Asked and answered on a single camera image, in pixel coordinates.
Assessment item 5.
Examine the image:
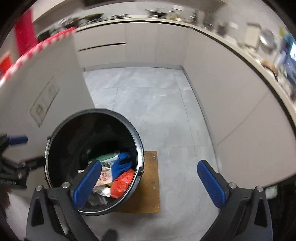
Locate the white paper towel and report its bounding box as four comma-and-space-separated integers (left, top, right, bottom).
88, 186, 111, 206

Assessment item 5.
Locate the orange plastic bag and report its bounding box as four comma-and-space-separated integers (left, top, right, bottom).
110, 169, 134, 199

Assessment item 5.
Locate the green milk carton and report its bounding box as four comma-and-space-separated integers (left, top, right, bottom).
88, 153, 119, 168

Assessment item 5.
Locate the blue cloth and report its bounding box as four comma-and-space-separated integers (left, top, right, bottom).
111, 152, 132, 181

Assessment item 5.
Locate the kitchen window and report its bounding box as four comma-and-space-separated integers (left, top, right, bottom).
280, 33, 295, 87

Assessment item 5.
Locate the person left hand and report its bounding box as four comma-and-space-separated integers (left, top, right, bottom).
0, 186, 11, 208

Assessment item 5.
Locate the snack wrapper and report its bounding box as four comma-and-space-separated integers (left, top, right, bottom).
95, 166, 113, 186

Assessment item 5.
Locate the black plastic bucket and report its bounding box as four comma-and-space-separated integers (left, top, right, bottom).
45, 108, 144, 216

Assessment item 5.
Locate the red toy kettle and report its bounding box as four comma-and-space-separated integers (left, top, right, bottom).
0, 52, 11, 75

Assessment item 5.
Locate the small wooden stool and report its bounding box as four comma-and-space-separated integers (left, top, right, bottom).
116, 151, 161, 214

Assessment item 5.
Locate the red thermos flask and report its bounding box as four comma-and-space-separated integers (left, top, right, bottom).
15, 9, 38, 56

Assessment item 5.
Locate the red checkered tablecloth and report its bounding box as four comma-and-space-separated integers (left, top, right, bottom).
1, 27, 77, 87

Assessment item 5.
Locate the brown pot in sink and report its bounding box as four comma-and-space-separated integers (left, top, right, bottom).
261, 60, 278, 78

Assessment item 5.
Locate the round metal strainer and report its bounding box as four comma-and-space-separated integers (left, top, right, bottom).
259, 29, 276, 50

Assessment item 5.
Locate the white cutting board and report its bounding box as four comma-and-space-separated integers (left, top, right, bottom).
244, 23, 261, 49

